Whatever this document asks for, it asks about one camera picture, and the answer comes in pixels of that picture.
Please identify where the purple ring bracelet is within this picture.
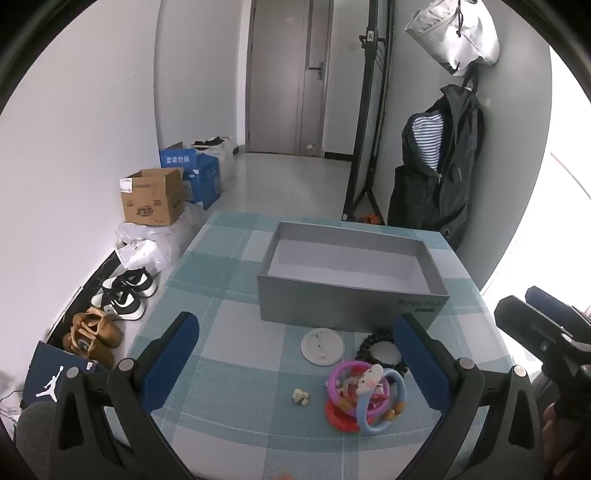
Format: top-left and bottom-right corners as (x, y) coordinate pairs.
(327, 361), (385, 408)

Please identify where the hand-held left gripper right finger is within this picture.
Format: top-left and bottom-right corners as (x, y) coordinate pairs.
(392, 313), (546, 480)

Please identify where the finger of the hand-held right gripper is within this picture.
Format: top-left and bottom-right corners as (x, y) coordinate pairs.
(525, 285), (591, 334)
(494, 295), (579, 366)

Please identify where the brown shoe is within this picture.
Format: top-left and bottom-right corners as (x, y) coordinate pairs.
(71, 308), (125, 347)
(62, 329), (116, 370)

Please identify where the blue cardboard box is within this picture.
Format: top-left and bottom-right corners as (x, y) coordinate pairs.
(182, 154), (223, 211)

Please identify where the blue carton with white print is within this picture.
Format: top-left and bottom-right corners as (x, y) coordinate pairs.
(160, 143), (204, 171)

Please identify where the brown cardboard box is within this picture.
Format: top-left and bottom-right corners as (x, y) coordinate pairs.
(120, 167), (186, 227)

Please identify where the white plush charm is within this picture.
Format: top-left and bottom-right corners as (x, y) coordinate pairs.
(355, 363), (387, 398)

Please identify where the white plastic bag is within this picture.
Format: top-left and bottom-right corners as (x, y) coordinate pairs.
(152, 208), (210, 267)
(114, 223), (168, 274)

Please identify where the dark blue bag white logo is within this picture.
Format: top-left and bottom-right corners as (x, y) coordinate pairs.
(22, 340), (112, 404)

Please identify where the red round badge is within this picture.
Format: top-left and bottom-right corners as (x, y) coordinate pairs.
(324, 397), (366, 433)

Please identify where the white round disc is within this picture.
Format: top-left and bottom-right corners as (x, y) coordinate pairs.
(301, 327), (346, 367)

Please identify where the teal checkered tablecloth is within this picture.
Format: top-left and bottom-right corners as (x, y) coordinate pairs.
(104, 211), (523, 480)

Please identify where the white hanging bag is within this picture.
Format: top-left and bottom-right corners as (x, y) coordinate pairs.
(404, 0), (501, 77)

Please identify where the black jacket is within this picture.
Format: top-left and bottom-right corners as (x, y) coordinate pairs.
(387, 83), (486, 250)

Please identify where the black framed standing mirror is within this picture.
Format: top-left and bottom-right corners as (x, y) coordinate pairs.
(342, 0), (397, 226)

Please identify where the black and white sneaker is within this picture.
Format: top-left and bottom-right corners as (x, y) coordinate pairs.
(100, 267), (158, 299)
(90, 288), (149, 323)

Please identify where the grey door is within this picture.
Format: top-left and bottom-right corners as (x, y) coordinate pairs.
(244, 0), (336, 158)

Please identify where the black spiral hair tie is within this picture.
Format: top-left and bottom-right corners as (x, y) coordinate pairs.
(356, 329), (408, 376)

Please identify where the grey cardboard box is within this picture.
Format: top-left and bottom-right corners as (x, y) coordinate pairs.
(257, 220), (451, 334)

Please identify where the blue white striped shirt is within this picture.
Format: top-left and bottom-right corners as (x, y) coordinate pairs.
(406, 113), (445, 172)

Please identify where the person's right hand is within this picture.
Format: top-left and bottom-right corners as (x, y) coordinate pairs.
(542, 401), (563, 463)

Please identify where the white sack with dark contents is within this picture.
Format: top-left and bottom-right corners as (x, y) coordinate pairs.
(191, 136), (239, 191)

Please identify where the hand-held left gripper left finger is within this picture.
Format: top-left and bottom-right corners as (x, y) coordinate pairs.
(51, 312), (200, 480)

